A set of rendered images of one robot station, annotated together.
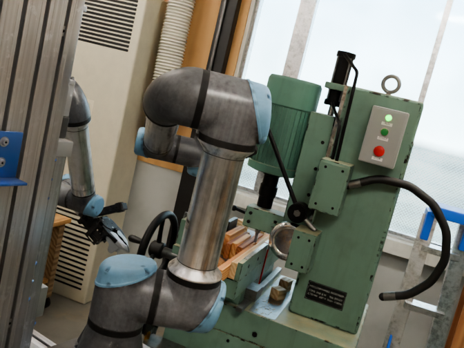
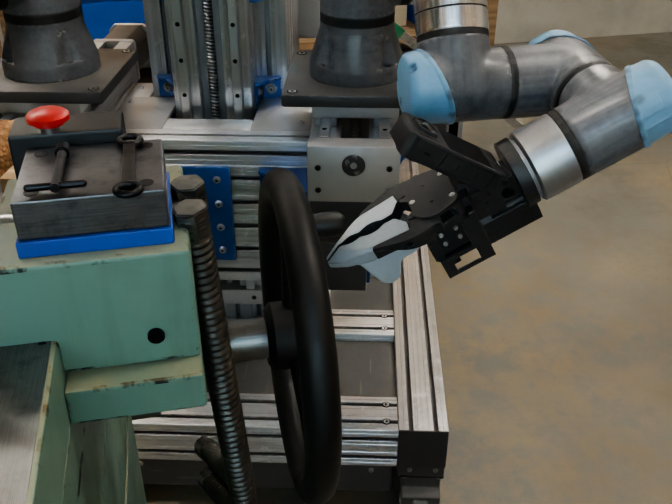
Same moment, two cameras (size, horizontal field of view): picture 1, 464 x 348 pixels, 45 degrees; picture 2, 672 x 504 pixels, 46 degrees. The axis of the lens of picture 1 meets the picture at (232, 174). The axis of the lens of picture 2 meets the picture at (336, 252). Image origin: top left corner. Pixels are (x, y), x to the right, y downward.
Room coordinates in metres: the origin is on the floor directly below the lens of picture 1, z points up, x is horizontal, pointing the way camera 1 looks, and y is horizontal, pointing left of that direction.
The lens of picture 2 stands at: (2.44, -0.04, 1.23)
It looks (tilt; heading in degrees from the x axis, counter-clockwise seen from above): 31 degrees down; 151
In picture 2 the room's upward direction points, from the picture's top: straight up
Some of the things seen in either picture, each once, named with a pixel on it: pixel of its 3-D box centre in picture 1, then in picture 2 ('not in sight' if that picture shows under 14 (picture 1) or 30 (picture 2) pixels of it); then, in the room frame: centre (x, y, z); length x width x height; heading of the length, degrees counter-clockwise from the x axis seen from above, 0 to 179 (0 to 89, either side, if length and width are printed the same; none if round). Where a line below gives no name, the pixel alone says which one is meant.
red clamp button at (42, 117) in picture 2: not in sight; (47, 116); (1.87, 0.04, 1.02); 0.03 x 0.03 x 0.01
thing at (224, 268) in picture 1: (246, 255); not in sight; (1.76, -0.11, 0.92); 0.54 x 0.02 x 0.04; 163
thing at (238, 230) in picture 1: (233, 239); not in sight; (1.84, -0.06, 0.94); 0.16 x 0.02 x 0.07; 163
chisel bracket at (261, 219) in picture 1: (266, 221); not in sight; (1.82, -0.15, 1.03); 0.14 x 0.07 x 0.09; 73
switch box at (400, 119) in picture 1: (383, 137); not in sight; (1.60, -0.39, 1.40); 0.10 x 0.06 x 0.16; 73
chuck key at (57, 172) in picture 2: not in sight; (59, 166); (1.93, 0.03, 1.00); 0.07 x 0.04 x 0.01; 163
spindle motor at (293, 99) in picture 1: (284, 126); not in sight; (1.83, -0.13, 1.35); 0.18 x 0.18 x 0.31
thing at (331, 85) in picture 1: (341, 79); not in sight; (1.79, -0.26, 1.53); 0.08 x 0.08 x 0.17; 73
